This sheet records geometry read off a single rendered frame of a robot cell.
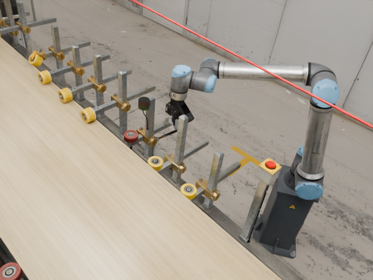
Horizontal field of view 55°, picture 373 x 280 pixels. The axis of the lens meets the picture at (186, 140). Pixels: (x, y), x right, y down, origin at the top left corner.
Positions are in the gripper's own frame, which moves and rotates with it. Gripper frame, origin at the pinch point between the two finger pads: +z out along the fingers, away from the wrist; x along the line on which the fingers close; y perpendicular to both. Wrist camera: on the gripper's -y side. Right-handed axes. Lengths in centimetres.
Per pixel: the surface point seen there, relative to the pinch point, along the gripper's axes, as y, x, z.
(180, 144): -12.2, 9.4, -1.8
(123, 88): 37.8, 8.4, -8.8
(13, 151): 44, 73, 9
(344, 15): 26, -251, -4
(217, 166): -37.2, 9.4, -5.8
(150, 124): 12.7, 8.5, 1.1
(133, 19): 313, -216, 100
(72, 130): 41, 41, 9
